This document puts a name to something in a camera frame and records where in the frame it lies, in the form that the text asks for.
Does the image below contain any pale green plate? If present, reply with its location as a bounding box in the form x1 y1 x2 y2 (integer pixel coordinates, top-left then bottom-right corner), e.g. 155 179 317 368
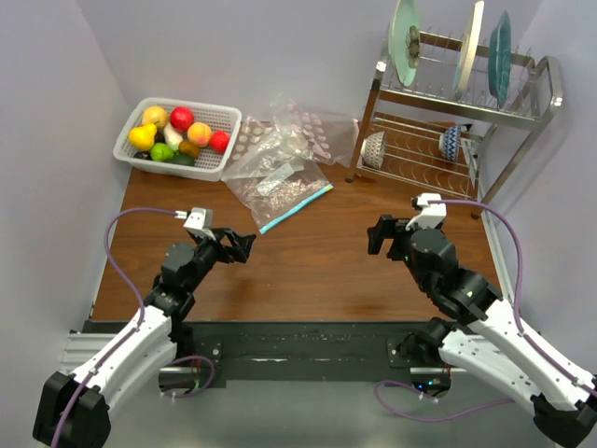
388 0 421 87

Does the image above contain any orange peach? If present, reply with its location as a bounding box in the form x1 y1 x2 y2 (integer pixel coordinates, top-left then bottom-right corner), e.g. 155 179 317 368
187 121 212 147

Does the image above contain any white cream plate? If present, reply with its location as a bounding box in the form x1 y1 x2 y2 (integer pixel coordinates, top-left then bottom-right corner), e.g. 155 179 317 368
452 1 485 101

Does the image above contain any large red apple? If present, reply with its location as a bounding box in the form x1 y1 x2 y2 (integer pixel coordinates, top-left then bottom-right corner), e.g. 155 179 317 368
170 106 195 133

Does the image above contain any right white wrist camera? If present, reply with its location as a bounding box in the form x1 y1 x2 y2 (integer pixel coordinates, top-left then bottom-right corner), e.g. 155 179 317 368
406 193 447 231

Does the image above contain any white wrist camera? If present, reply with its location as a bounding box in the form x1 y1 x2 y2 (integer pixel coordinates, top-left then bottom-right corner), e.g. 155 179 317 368
406 193 447 231
183 207 214 238

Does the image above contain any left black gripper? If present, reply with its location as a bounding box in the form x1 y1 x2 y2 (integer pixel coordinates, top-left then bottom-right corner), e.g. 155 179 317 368
186 227 254 293

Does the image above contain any grey patterned bowl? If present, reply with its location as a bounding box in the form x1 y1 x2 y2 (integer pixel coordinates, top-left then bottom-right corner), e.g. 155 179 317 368
360 132 387 170

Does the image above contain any white plastic basket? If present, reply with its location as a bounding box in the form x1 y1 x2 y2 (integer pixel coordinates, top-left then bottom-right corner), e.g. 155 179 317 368
113 98 242 182

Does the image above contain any steel dish rack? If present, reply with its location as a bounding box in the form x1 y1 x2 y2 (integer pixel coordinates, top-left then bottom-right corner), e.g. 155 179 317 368
345 32 563 203

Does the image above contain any teal glass plate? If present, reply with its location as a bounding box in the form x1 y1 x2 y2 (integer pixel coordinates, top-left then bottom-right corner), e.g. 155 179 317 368
487 10 512 108

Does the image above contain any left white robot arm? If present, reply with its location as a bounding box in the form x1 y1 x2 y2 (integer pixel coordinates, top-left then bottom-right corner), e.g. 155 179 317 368
33 228 256 447

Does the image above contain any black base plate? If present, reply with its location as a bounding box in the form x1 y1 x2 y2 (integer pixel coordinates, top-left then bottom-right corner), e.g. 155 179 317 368
158 322 456 392

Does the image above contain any yellow apple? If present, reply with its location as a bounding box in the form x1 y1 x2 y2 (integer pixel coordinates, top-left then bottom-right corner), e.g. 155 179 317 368
142 105 169 130

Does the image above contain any dark green avocado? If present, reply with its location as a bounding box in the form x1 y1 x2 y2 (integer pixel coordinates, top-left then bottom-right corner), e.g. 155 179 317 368
167 153 195 167

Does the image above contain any green lime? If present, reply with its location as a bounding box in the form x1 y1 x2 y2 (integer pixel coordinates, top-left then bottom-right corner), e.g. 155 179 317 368
149 143 174 162

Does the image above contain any yellow pear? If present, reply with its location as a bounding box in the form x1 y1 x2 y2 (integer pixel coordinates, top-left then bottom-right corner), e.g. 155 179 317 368
128 123 158 152

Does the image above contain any blue zip top bag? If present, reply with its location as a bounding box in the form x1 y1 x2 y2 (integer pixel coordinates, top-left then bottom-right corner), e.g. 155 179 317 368
222 159 333 234

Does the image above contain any brown kiwi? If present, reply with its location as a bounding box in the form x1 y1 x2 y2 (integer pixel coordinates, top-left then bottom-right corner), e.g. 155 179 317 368
178 140 201 159

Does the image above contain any pile of spotted plastic bags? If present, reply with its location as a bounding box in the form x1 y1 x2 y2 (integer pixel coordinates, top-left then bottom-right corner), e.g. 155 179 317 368
228 94 359 167

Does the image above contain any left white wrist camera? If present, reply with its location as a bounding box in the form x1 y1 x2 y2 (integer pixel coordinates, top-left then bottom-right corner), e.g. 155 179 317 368
183 207 214 238

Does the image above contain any blue patterned bowl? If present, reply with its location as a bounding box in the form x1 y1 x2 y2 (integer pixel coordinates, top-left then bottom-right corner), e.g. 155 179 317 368
439 125 462 162

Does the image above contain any small red fruit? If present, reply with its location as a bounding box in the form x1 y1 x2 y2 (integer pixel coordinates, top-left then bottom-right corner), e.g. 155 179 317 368
209 130 230 154

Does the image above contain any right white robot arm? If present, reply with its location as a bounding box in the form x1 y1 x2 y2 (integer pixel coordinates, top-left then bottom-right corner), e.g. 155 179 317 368
368 215 596 447

